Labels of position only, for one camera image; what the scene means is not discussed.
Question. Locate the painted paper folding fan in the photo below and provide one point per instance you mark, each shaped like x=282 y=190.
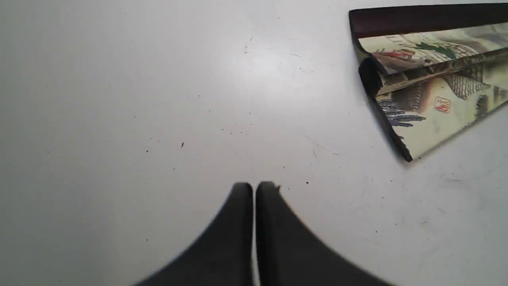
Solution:
x=431 y=70

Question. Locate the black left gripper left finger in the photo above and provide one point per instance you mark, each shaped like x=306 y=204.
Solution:
x=222 y=254

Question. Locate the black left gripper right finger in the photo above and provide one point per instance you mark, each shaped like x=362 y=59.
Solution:
x=290 y=254

